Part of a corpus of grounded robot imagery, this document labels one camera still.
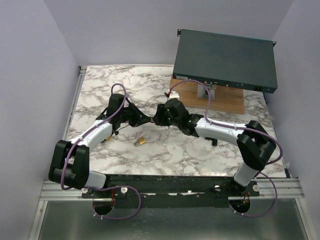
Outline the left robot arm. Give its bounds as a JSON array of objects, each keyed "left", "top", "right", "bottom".
[{"left": 48, "top": 93, "right": 152, "bottom": 198}]

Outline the wooden board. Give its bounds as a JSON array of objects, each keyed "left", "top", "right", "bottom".
[{"left": 169, "top": 77, "right": 245, "bottom": 115}]

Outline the aluminium side rail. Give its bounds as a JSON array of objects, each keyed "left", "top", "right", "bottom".
[{"left": 62, "top": 66, "right": 88, "bottom": 140}]

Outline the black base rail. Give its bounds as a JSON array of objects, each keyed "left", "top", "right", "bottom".
[{"left": 81, "top": 174, "right": 260, "bottom": 209}]

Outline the brass padlock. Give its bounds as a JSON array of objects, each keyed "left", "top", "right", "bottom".
[{"left": 133, "top": 137, "right": 146, "bottom": 147}]

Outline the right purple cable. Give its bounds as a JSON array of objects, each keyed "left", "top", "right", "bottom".
[{"left": 168, "top": 79, "right": 285, "bottom": 218}]

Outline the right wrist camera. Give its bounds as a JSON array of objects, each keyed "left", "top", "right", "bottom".
[{"left": 164, "top": 90, "right": 180, "bottom": 100}]

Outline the dark green network switch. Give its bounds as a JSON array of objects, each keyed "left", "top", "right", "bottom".
[{"left": 172, "top": 29, "right": 278, "bottom": 94}]

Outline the black T-shaped tool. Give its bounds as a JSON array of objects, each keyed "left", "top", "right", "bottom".
[{"left": 205, "top": 137, "right": 218, "bottom": 147}]

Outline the grey lock mount bracket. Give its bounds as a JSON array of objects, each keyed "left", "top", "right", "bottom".
[{"left": 197, "top": 84, "right": 217, "bottom": 100}]

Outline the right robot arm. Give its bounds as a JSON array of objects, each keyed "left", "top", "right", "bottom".
[{"left": 152, "top": 98, "right": 277, "bottom": 196}]

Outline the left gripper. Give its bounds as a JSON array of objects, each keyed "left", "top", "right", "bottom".
[{"left": 119, "top": 102, "right": 152, "bottom": 128}]

